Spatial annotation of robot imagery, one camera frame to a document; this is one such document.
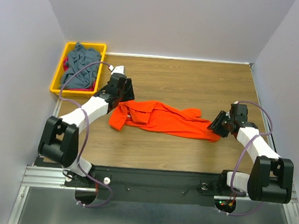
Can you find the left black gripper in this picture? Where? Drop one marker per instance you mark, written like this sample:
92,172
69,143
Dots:
129,94

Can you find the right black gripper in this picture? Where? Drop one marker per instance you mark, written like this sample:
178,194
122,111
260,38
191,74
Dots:
215,124

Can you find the aluminium frame rail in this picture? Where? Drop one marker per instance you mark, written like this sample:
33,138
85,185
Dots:
128,179

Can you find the left aluminium side rail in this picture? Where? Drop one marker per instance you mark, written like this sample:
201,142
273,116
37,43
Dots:
48,134

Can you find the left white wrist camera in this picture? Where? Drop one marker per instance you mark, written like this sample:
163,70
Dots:
117,69

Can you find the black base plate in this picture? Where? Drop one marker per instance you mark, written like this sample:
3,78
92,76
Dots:
103,193

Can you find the yellow plastic bin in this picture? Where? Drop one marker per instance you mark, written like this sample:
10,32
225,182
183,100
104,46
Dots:
59,71

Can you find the orange polo shirt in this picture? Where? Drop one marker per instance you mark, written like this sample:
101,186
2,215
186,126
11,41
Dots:
156,116

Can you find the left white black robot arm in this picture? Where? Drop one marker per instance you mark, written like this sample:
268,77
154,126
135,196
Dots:
60,138

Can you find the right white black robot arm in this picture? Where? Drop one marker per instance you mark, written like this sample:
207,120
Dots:
271,177

